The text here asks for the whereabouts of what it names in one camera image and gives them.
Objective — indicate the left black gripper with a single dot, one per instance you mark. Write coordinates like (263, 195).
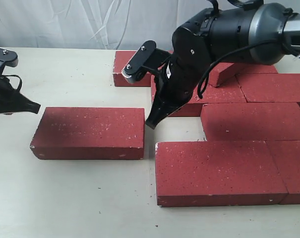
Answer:
(11, 100)

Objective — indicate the grey fabric backdrop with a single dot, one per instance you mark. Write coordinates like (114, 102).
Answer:
(93, 24)

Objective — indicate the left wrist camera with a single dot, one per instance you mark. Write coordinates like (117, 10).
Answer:
(7, 58)

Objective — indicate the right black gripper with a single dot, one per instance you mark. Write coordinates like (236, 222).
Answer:
(174, 88)

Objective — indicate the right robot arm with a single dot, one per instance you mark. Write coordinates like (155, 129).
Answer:
(251, 32)

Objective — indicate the far-right edge red brick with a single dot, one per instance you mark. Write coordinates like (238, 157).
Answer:
(270, 88)

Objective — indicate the front large red brick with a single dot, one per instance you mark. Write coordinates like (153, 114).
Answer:
(220, 173)

